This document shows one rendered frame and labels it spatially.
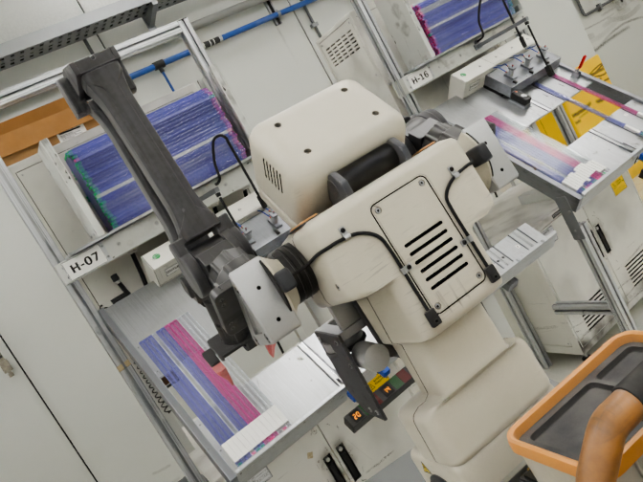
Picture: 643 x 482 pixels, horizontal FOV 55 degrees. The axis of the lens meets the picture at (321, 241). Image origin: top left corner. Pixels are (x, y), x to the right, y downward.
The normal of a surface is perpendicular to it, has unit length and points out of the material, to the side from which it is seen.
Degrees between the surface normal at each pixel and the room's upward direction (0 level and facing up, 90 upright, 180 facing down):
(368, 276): 82
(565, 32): 90
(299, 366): 43
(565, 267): 90
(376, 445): 90
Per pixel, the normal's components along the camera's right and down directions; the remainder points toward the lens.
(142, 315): -0.06, -0.70
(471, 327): 0.31, -0.18
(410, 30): -0.76, 0.49
